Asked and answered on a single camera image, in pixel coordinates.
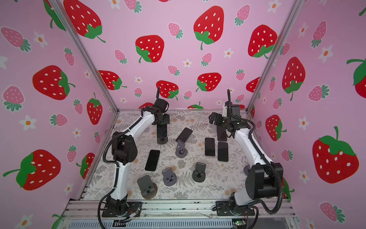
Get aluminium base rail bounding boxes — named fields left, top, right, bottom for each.
left=54, top=199, right=301, bottom=229

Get far right grey stand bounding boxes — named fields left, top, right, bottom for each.
left=243, top=165, right=250, bottom=176

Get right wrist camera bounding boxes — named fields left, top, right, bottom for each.
left=227, top=105, right=241, bottom=118

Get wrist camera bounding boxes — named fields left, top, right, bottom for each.
left=227, top=105, right=241, bottom=118
left=153, top=98, right=169, bottom=113

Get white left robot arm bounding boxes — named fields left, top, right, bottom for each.
left=100, top=104, right=169, bottom=216

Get middle grey round stand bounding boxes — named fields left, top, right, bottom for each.
left=175, top=140, right=188, bottom=158

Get black corrugated cable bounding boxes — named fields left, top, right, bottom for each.
left=97, top=86, right=161, bottom=229
left=226, top=89, right=284, bottom=229

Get left black corrugated cable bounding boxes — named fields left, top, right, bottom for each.
left=97, top=86, right=161, bottom=229

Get dark front right stand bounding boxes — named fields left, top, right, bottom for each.
left=192, top=162, right=206, bottom=183

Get back black round stand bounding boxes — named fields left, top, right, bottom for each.
left=157, top=124, right=168, bottom=145

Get wooden base grey stand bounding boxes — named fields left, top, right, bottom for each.
left=137, top=175, right=158, bottom=199

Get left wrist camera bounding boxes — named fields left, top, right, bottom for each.
left=153, top=98, right=169, bottom=113

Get right black corrugated cable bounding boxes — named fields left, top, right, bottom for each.
left=226, top=89, right=284, bottom=229

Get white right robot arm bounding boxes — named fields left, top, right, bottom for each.
left=209, top=112, right=284, bottom=215

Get grey front middle stand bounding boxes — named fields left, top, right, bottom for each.
left=162, top=168, right=177, bottom=187

